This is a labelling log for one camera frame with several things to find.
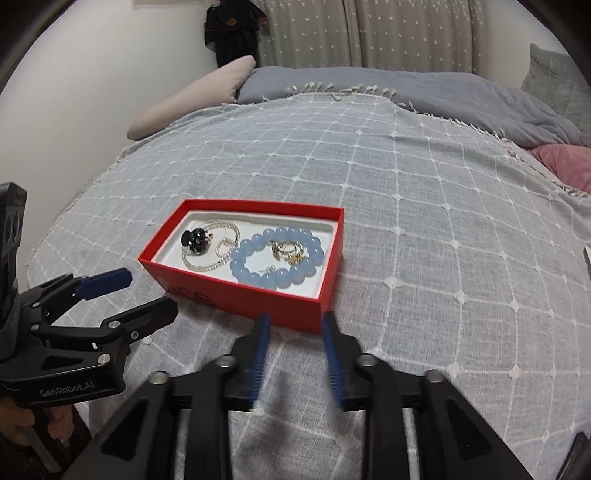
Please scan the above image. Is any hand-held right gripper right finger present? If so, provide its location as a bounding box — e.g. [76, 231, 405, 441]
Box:
[321, 311, 536, 480]

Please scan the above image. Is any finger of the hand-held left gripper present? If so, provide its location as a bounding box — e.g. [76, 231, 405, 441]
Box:
[18, 268, 134, 321]
[28, 296, 180, 352]

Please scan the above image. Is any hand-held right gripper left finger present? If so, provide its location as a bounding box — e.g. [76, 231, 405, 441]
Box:
[69, 313, 272, 480]

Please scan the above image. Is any red cardboard box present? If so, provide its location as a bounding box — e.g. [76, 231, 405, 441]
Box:
[137, 198, 346, 334]

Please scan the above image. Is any clear crystal bead bracelet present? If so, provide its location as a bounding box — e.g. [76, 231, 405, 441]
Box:
[182, 220, 243, 273]

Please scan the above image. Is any black beaded hair clip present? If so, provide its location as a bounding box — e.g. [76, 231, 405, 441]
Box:
[181, 227, 213, 256]

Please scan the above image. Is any blue bead bracelet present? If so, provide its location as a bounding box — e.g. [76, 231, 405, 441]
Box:
[229, 226, 325, 291]

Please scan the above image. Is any pearl and gold hoop earring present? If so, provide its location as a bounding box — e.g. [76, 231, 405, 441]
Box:
[270, 239, 301, 259]

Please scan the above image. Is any person's left hand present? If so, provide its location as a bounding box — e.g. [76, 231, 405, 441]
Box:
[0, 397, 77, 446]

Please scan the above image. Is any beige pillow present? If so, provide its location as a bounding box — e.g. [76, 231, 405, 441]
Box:
[127, 55, 257, 140]

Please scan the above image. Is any dark hanging clothing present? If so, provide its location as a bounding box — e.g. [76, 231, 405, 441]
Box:
[203, 0, 269, 70]

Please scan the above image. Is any grey duvet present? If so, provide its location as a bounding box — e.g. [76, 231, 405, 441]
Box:
[235, 66, 583, 148]

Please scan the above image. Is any pink pillow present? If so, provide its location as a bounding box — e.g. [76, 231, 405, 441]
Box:
[526, 144, 591, 195]

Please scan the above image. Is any grey dotted curtain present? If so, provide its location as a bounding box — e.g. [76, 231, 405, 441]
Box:
[252, 0, 490, 75]

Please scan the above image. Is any grey pillow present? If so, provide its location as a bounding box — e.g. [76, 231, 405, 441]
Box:
[521, 43, 591, 134]

